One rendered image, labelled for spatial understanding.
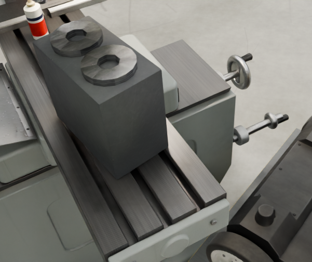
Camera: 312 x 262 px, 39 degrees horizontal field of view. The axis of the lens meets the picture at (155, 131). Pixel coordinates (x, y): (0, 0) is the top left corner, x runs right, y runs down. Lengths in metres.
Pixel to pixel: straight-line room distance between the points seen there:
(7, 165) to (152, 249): 0.46
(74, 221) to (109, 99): 0.70
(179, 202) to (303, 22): 2.27
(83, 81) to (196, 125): 0.60
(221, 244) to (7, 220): 0.54
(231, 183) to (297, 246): 0.84
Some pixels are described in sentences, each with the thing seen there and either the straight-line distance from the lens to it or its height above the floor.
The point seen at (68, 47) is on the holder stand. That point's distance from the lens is 0.76.
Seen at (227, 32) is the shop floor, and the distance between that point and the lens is 2.78.
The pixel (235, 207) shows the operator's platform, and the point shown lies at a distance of 1.41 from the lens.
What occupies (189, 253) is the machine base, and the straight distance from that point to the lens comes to 1.55.
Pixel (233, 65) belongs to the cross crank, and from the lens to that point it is 1.46.
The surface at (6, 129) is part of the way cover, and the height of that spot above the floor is 0.89.
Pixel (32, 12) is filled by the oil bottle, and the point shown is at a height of 1.03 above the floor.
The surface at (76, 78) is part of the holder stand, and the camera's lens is 0.71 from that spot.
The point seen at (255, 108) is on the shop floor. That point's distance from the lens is 2.27.
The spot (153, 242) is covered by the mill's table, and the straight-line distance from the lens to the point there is 0.73.
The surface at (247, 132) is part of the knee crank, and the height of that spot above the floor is 0.55.
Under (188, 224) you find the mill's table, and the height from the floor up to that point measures 0.94.
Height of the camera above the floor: 1.58
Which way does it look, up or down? 47 degrees down
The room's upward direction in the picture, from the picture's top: 7 degrees counter-clockwise
